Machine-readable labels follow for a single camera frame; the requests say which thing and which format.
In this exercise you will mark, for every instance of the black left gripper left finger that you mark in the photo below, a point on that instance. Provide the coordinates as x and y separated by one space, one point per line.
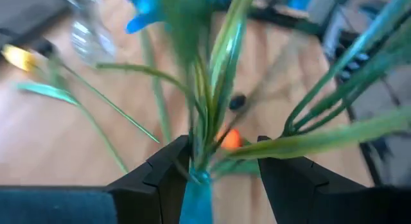
141 198

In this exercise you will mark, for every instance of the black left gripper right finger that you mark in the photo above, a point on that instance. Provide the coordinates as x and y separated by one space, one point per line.
321 201

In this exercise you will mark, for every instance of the orange artificial tulip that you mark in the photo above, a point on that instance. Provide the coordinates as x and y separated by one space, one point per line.
229 139

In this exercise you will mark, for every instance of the black artificial tulip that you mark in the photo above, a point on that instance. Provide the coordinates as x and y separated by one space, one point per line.
45 48
237 102

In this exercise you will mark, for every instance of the blue artificial flower spray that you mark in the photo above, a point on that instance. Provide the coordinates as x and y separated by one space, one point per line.
218 73

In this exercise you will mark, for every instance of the yellow artificial tulip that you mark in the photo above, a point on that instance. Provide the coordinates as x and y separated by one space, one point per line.
19 57

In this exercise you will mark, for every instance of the blue glass vase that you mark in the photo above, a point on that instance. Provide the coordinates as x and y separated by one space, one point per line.
197 201

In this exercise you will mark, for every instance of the clear glass vase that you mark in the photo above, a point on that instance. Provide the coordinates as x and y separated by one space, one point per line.
90 38

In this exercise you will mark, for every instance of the green leafy flower stem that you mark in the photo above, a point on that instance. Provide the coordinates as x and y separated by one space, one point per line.
289 23

